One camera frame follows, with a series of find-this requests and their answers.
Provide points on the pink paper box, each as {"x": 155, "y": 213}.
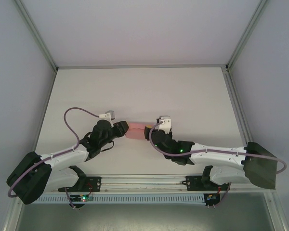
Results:
{"x": 135, "y": 131}

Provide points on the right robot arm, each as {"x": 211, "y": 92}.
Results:
{"x": 219, "y": 157}

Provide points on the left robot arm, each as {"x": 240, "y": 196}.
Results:
{"x": 62, "y": 157}

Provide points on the small circuit board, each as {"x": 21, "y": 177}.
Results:
{"x": 211, "y": 197}

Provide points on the circuit board with green light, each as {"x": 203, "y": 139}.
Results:
{"x": 83, "y": 198}

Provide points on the metal base rail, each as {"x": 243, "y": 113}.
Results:
{"x": 144, "y": 183}

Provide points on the aluminium frame crossbar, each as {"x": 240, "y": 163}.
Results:
{"x": 142, "y": 66}

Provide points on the aluminium frame side rail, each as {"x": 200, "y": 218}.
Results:
{"x": 240, "y": 115}
{"x": 31, "y": 144}

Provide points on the aluminium frame post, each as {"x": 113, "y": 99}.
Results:
{"x": 248, "y": 33}
{"x": 38, "y": 36}

